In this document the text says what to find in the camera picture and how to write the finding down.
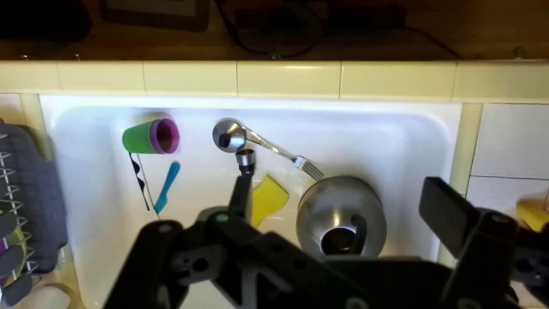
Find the blue plastic knife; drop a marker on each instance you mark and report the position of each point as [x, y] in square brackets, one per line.
[169, 177]

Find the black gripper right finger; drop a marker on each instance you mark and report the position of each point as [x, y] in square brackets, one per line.
[480, 241]

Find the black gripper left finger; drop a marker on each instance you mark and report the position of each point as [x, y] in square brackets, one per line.
[144, 280]

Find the green and purple cup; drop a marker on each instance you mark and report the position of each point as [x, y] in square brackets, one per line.
[151, 138]

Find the yellow sponge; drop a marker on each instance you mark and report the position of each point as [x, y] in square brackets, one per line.
[267, 200]

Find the grey dish rack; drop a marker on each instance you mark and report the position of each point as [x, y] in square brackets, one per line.
[32, 222]

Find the steel kettle black handle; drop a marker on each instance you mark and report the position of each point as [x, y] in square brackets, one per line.
[339, 217]

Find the black and white spatula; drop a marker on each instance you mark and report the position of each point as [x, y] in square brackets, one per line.
[140, 181]

